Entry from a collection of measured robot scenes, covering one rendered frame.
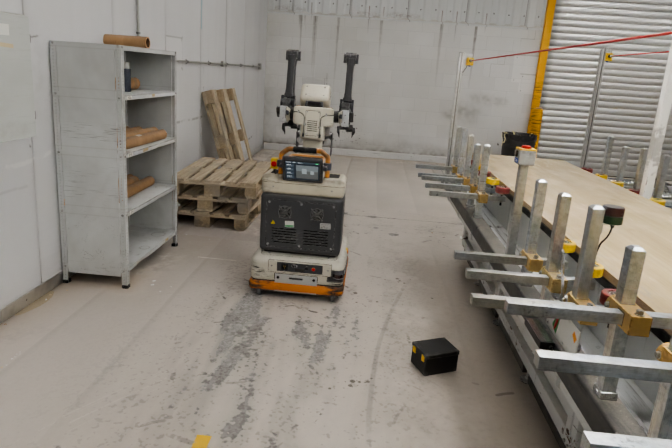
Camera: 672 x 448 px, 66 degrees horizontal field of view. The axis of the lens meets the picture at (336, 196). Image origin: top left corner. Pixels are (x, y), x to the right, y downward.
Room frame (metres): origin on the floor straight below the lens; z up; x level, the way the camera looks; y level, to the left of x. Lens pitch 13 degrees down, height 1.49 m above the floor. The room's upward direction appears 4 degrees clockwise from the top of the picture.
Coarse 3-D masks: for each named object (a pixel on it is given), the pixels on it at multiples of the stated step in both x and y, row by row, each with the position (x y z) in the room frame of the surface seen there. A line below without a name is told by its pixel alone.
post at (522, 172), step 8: (520, 168) 2.22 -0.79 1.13; (528, 168) 2.22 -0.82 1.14; (520, 176) 2.22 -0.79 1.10; (520, 184) 2.22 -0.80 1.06; (520, 192) 2.22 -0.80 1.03; (520, 200) 2.22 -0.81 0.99; (512, 208) 2.24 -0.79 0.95; (520, 208) 2.22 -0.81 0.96; (512, 216) 2.22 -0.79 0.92; (520, 216) 2.22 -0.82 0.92; (512, 224) 2.22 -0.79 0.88; (512, 232) 2.22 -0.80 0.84; (512, 240) 2.22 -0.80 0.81; (512, 248) 2.22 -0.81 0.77
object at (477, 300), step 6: (474, 294) 1.46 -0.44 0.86; (480, 294) 1.46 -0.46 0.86; (474, 300) 1.44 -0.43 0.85; (480, 300) 1.44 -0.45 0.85; (486, 300) 1.44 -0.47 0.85; (492, 300) 1.44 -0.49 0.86; (498, 300) 1.43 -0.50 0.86; (504, 300) 1.43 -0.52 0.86; (534, 300) 1.45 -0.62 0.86; (540, 300) 1.45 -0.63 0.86; (546, 300) 1.45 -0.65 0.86; (474, 306) 1.44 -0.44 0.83; (480, 306) 1.44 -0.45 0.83; (486, 306) 1.44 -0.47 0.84; (492, 306) 1.44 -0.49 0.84; (498, 306) 1.43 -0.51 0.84; (600, 306) 1.44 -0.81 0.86
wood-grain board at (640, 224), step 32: (480, 160) 3.94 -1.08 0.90; (512, 160) 4.06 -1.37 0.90; (544, 160) 4.18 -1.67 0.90; (512, 192) 2.86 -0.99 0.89; (576, 192) 2.95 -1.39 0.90; (608, 192) 3.01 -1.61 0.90; (576, 224) 2.22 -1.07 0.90; (640, 224) 2.30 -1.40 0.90; (608, 256) 1.80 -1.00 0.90; (640, 288) 1.50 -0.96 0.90
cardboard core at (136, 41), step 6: (108, 36) 3.70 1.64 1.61; (114, 36) 3.70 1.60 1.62; (120, 36) 3.70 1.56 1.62; (126, 36) 3.70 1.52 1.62; (132, 36) 3.70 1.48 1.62; (138, 36) 3.71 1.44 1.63; (108, 42) 3.70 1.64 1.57; (114, 42) 3.69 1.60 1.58; (120, 42) 3.69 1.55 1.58; (126, 42) 3.69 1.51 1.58; (132, 42) 3.68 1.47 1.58; (138, 42) 3.68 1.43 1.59; (144, 42) 3.68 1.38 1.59
